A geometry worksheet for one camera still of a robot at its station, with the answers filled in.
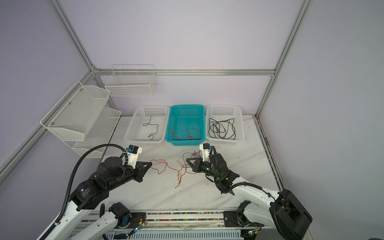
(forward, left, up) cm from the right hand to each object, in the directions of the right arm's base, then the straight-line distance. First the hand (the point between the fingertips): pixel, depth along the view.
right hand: (185, 161), depth 75 cm
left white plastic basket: (+40, +33, -17) cm, 55 cm away
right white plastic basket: (+52, -25, -14) cm, 60 cm away
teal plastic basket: (+41, +4, -18) cm, 44 cm away
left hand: (-5, +16, +5) cm, 18 cm away
